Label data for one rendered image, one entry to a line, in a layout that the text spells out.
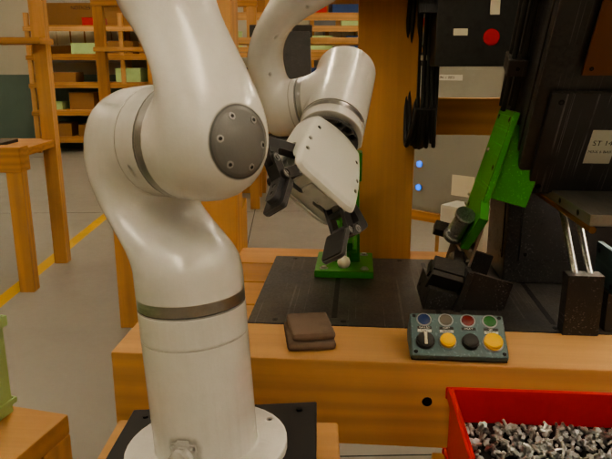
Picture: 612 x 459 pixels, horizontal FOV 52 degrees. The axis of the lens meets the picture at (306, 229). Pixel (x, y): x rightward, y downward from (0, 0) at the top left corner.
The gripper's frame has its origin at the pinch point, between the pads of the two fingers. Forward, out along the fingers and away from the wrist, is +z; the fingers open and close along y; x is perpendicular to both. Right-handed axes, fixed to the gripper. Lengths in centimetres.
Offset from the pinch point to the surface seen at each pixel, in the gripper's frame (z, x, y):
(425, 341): -10.0, -11.2, -35.8
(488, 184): -41, -1, -37
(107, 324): -122, -260, -74
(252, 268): -45, -63, -33
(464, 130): -83, -16, -51
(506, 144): -45, 5, -34
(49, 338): -103, -268, -52
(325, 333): -10.2, -24.4, -26.5
